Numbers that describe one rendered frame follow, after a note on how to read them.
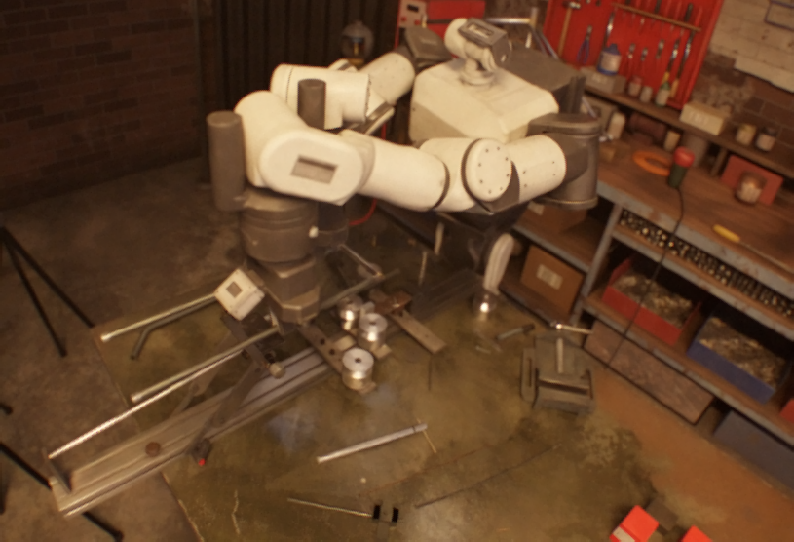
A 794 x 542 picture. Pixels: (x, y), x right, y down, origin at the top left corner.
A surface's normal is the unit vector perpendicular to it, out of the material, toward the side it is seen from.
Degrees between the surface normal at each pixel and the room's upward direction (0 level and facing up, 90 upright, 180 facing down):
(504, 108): 15
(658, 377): 90
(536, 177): 67
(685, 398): 90
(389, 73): 37
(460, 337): 0
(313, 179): 90
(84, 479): 0
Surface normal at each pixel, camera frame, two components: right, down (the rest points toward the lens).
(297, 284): 0.70, 0.47
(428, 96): -0.59, -0.18
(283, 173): 0.49, 0.53
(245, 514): 0.11, -0.83
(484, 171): 0.63, 0.13
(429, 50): 0.37, -0.56
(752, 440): -0.72, 0.31
